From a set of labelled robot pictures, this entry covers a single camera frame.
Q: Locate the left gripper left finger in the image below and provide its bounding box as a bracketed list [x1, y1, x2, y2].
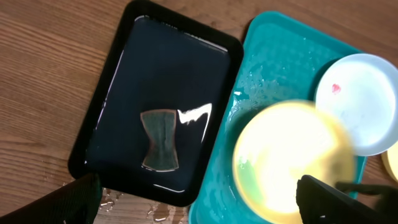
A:
[1, 174, 103, 224]

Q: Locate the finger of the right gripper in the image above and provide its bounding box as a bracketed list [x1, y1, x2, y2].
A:
[336, 182, 397, 215]

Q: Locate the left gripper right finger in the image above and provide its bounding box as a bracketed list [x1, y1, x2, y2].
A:
[296, 175, 397, 224]

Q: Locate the green plate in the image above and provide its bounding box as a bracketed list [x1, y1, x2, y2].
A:
[381, 149, 397, 182]
[232, 101, 356, 223]

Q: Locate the light blue plate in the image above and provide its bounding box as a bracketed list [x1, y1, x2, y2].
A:
[315, 54, 397, 156]

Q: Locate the teal plastic tray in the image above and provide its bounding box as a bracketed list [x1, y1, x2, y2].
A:
[188, 11, 359, 223]

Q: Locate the black plastic tray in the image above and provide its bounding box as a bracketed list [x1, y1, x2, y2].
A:
[68, 1, 243, 207]

